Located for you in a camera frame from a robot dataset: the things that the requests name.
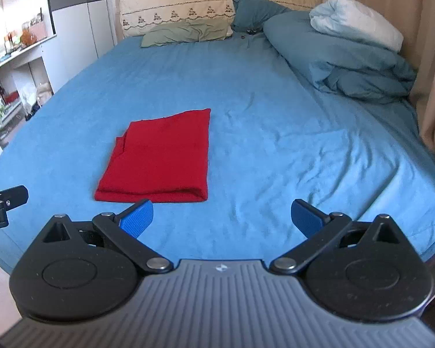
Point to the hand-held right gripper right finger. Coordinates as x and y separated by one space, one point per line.
306 219

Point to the red knit sweater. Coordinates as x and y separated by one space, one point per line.
159 159

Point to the green pillow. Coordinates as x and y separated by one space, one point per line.
185 32

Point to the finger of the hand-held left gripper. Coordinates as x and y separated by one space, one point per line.
16 195

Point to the cream embroidered cover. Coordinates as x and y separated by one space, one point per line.
174 11

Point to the white bag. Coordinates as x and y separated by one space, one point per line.
44 93

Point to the white light-blue blanket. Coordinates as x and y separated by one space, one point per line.
359 23

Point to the teal duvet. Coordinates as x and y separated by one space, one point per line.
340 65

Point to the teal pillow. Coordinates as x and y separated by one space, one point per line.
255 12

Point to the beige curtain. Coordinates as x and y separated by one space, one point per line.
424 43

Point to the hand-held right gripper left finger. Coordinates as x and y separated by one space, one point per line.
139 217

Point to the red box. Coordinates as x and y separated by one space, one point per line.
11 98

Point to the white shelf unit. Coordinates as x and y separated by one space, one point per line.
25 69

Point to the white and grey wardrobe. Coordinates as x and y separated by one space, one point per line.
79 18

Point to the pink basket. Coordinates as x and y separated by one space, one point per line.
40 31

